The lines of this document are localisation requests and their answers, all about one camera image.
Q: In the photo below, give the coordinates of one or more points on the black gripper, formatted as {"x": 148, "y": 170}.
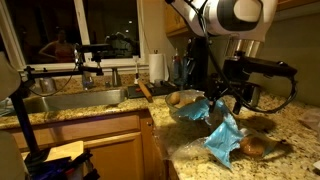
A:
{"x": 240, "y": 90}

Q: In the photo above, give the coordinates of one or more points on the blue clear plastic potato bag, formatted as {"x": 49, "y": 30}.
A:
{"x": 223, "y": 140}

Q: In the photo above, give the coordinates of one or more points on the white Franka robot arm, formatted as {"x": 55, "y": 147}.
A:
{"x": 230, "y": 16}

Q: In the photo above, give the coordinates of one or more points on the clear glass bowl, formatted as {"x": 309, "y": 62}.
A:
{"x": 171, "y": 106}

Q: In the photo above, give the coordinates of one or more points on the stainless steel cup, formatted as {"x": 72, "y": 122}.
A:
{"x": 256, "y": 95}

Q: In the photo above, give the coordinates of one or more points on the black coffee maker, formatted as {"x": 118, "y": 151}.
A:
{"x": 198, "y": 63}

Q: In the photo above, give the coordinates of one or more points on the blue spray bottle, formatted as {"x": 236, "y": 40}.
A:
{"x": 178, "y": 68}

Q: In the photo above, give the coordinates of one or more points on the black drying mat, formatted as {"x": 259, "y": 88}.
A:
{"x": 163, "y": 89}

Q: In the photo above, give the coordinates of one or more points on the white paper towel roll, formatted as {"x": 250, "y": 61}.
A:
{"x": 157, "y": 66}

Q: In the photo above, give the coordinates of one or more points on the wooden rolling pin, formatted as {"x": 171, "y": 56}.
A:
{"x": 145, "y": 91}

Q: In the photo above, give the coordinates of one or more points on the white plastic bag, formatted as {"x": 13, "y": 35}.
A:
{"x": 310, "y": 120}

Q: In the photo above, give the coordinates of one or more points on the white dish brush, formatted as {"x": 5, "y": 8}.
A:
{"x": 136, "y": 70}

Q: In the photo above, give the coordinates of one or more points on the wooden upper cabinet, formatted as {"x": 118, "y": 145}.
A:
{"x": 175, "y": 20}

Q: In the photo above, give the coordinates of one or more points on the steel faucet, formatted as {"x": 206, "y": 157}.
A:
{"x": 116, "y": 77}

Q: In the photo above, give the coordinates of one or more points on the wooden lower cabinet door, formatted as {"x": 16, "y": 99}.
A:
{"x": 116, "y": 158}

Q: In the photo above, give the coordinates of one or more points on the soap dispenser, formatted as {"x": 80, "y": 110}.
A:
{"x": 87, "y": 80}

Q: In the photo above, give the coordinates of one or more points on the wooden drawer front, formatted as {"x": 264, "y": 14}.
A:
{"x": 83, "y": 128}

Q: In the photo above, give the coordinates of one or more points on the stainless steel sink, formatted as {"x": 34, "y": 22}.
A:
{"x": 76, "y": 100}

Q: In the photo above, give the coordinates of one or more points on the light wooden board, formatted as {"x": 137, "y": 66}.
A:
{"x": 63, "y": 150}

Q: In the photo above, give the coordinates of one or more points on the blue black clamp pile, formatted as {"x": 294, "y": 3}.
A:
{"x": 60, "y": 168}

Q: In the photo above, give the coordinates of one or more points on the steel cup by sink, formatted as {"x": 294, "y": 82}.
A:
{"x": 48, "y": 85}

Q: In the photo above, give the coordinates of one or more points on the white framed kitchen window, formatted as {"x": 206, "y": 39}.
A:
{"x": 50, "y": 30}

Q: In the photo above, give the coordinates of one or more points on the black stand pole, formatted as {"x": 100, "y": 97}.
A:
{"x": 23, "y": 123}

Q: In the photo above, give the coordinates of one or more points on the white rounded cover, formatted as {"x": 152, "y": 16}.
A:
{"x": 8, "y": 76}

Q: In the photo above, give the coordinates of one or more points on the white appliance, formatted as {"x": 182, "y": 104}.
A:
{"x": 10, "y": 156}

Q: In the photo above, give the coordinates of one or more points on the black stereo camera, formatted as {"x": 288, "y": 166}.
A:
{"x": 95, "y": 48}

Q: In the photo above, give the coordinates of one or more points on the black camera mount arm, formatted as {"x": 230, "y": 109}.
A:
{"x": 60, "y": 73}

